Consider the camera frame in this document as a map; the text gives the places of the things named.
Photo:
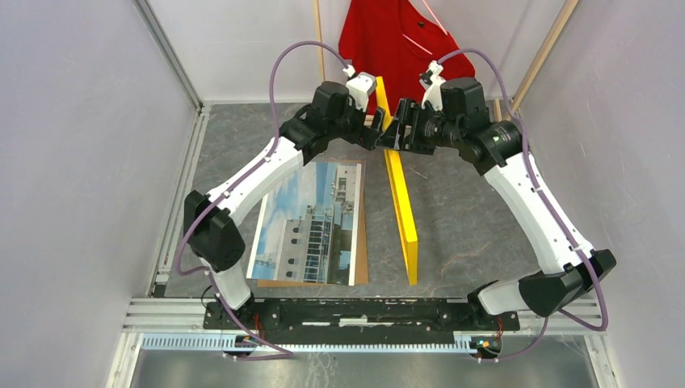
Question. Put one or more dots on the yellow wooden picture frame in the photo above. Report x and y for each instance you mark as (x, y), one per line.
(405, 219)

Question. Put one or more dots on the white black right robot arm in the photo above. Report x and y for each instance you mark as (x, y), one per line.
(454, 115)

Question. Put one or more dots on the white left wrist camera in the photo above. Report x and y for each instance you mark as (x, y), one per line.
(360, 86)

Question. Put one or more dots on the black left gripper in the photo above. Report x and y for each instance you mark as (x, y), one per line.
(366, 137)

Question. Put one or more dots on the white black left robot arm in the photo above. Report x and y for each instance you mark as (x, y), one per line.
(211, 220)

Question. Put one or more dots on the aluminium rail frame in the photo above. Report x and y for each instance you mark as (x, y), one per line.
(90, 164)

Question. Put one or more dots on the grey slotted cable duct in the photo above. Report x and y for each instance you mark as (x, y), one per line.
(243, 343)

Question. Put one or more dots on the wooden clothes rack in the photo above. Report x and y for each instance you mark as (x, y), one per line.
(518, 35)

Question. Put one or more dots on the building and sky photo print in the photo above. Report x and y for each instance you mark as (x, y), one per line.
(310, 225)

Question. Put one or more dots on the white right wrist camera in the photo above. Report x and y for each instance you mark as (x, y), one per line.
(432, 81)

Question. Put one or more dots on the red t-shirt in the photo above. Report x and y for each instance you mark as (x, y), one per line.
(371, 39)

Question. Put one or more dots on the pink clothes hanger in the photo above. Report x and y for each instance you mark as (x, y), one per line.
(420, 24)

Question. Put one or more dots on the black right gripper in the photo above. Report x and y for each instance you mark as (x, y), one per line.
(409, 112)

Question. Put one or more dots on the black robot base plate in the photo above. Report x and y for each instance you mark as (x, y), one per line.
(368, 321)

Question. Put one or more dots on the brown cardboard backing board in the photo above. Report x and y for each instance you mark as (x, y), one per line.
(361, 251)

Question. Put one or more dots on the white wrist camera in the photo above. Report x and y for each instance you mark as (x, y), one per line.
(360, 86)
(432, 81)

